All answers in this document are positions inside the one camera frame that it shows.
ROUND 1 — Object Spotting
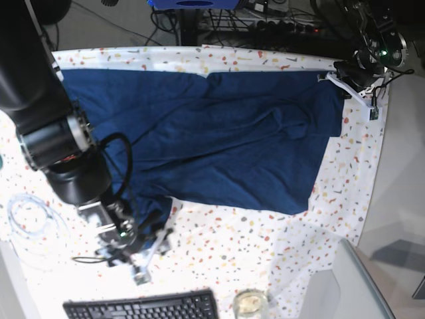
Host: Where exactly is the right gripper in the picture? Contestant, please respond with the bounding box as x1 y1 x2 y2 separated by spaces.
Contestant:
113 209 171 263

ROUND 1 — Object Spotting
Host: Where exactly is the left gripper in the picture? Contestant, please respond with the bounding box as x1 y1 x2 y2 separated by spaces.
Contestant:
333 60 382 92

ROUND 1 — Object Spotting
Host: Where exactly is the dark blue t-shirt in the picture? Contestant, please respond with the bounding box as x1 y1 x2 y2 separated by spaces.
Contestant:
63 69 344 221

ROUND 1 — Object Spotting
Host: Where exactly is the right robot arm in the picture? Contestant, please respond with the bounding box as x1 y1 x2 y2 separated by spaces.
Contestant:
1 1 169 264

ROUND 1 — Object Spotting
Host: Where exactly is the terrazzo pattern table cloth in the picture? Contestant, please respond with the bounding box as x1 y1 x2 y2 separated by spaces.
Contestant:
0 44 394 319

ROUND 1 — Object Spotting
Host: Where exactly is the black computer keyboard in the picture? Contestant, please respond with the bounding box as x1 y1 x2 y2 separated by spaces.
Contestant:
62 290 219 319

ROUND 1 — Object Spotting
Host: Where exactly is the clear glass jar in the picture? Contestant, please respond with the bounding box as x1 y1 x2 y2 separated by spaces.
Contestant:
232 289 269 319

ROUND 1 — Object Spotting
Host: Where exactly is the blue box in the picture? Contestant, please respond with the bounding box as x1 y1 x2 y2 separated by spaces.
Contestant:
147 0 248 10

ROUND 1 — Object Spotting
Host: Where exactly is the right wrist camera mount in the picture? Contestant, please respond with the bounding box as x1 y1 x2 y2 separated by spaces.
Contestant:
96 227 175 286

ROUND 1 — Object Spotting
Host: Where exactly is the black wire rack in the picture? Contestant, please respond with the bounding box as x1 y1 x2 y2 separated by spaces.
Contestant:
199 7 323 33

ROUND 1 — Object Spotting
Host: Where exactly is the coiled white cable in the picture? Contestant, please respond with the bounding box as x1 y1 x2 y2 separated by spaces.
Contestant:
6 192 73 273

